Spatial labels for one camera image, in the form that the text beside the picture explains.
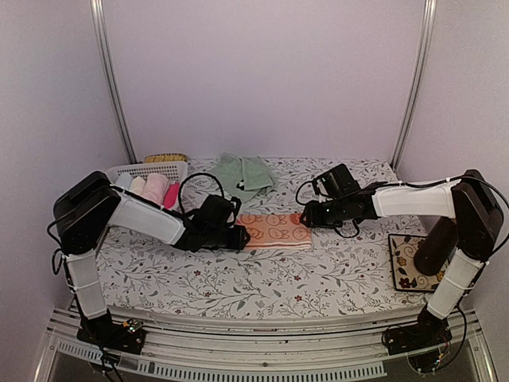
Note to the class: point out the woven straw brush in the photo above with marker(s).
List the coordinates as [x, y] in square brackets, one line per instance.
[167, 157]

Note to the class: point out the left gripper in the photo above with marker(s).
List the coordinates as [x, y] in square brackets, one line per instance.
[238, 241]

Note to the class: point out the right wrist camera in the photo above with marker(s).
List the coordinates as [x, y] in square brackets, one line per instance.
[336, 182]

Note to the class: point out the floral ceramic tray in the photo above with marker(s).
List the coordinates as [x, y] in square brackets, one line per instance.
[406, 277]

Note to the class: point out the blue rolled towel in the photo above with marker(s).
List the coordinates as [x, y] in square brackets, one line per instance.
[124, 181]

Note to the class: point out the dark cylinder roll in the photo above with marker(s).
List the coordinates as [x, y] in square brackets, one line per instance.
[437, 247]

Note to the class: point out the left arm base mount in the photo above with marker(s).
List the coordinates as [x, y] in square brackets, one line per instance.
[128, 336]

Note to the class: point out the metal front rail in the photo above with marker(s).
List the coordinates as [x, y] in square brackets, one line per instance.
[185, 348]

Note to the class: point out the metal frame post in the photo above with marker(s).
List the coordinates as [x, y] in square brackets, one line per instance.
[424, 43]
[100, 28]

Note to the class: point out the white plastic basket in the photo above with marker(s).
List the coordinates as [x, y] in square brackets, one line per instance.
[174, 171]

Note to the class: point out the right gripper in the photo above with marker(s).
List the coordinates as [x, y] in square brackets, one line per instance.
[314, 219]

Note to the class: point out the right metal frame post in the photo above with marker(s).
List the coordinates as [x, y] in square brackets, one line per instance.
[424, 43]

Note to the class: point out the orange patterned towel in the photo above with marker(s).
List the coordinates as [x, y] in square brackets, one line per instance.
[276, 231]

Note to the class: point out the pink rolled towel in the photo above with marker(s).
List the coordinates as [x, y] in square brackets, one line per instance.
[155, 188]

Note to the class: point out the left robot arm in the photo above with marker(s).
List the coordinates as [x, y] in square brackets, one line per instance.
[83, 215]

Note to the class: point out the green towel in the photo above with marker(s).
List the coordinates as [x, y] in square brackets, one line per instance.
[244, 177]

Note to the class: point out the cream rolled towel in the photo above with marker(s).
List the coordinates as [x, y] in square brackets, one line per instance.
[137, 185]

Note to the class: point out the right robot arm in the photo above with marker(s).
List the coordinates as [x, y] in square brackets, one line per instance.
[465, 236]

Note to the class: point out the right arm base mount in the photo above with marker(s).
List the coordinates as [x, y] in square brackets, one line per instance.
[421, 335]

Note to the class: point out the left metal frame post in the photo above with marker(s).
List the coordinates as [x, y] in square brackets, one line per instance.
[100, 28]

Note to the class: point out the magenta rolled towel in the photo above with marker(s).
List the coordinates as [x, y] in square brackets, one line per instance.
[171, 196]

